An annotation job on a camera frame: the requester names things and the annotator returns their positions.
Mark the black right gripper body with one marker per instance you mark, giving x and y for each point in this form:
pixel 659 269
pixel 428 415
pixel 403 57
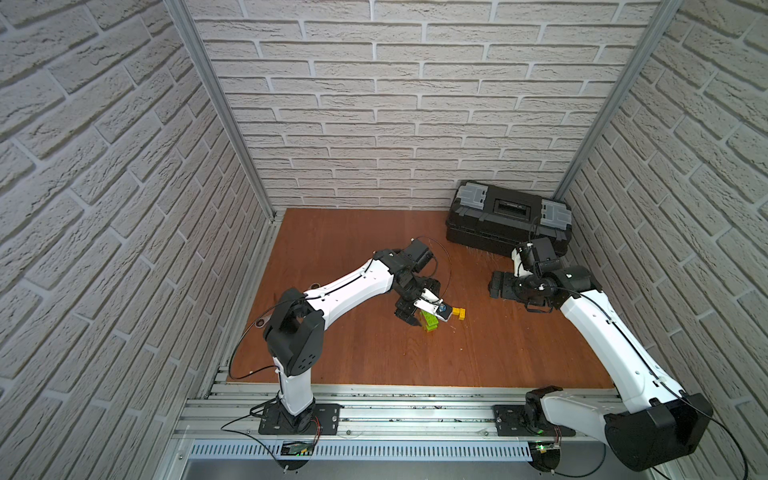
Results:
pixel 515 288

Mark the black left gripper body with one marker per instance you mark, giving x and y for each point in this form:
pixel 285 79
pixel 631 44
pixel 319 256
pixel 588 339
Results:
pixel 413 308

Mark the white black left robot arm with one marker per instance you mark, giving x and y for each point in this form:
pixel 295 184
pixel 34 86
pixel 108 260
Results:
pixel 295 331

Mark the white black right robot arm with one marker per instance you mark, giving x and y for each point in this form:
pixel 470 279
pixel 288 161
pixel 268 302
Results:
pixel 655 421

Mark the black plastic toolbox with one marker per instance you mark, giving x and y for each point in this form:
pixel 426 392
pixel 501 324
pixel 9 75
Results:
pixel 496 219

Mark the silver ratchet wrench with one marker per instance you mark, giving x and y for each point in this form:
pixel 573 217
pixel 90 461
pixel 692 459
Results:
pixel 261 323

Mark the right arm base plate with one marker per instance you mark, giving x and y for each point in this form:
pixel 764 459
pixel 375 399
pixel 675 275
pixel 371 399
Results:
pixel 516 420

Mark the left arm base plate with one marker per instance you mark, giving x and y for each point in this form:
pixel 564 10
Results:
pixel 320 418

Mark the aluminium front rail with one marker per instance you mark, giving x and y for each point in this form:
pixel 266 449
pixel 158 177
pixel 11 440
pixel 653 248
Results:
pixel 368 412

